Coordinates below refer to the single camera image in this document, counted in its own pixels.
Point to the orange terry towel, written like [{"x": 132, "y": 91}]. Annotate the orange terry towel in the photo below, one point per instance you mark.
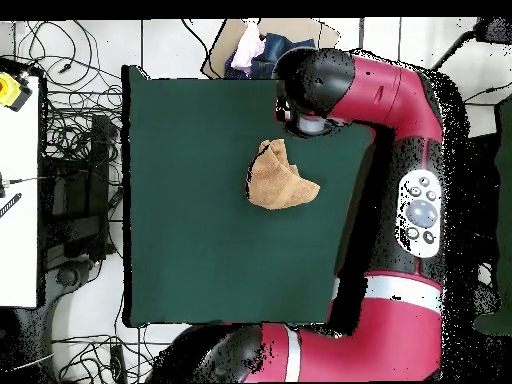
[{"x": 276, "y": 188}]

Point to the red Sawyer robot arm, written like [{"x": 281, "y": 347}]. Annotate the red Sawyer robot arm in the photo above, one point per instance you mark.
[{"x": 400, "y": 340}]

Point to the blue denim jeans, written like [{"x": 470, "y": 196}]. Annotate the blue denim jeans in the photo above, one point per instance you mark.
[{"x": 264, "y": 64}]

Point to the pink garment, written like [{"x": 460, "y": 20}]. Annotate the pink garment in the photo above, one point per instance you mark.
[{"x": 248, "y": 48}]

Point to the brown cardboard box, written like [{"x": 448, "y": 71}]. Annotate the brown cardboard box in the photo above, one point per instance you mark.
[{"x": 298, "y": 28}]

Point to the dark green table cloth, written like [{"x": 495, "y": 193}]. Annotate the dark green table cloth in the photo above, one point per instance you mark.
[{"x": 192, "y": 240}]

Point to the black equipment stand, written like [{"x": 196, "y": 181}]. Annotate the black equipment stand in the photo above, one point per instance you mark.
[{"x": 100, "y": 160}]

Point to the black tripod leg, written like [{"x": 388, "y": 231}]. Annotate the black tripod leg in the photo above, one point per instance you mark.
[{"x": 496, "y": 30}]

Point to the grey round stand base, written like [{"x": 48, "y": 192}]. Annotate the grey round stand base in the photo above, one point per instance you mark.
[{"x": 68, "y": 276}]

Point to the yellow emergency stop button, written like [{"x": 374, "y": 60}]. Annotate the yellow emergency stop button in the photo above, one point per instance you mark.
[{"x": 8, "y": 90}]

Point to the white desk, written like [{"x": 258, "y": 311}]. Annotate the white desk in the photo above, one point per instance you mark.
[{"x": 18, "y": 248}]

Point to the black power strip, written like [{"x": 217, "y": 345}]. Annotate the black power strip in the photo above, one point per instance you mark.
[{"x": 118, "y": 364}]

